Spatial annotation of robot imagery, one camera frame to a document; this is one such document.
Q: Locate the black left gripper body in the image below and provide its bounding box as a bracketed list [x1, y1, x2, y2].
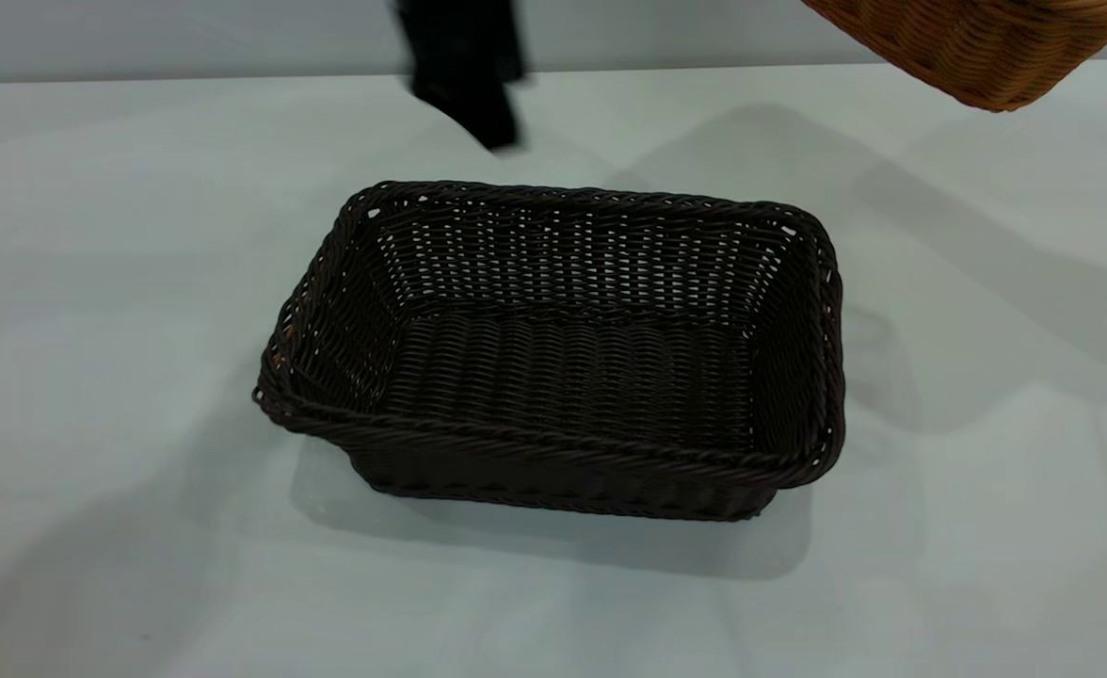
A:
[395, 0, 527, 93]

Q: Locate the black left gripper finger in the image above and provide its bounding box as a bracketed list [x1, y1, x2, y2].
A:
[410, 79, 522, 153]

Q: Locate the orange woven wicker basket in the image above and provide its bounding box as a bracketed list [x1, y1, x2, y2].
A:
[801, 0, 1107, 113]

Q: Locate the black woven wicker basket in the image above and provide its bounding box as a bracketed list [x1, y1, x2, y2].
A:
[252, 180, 845, 523]

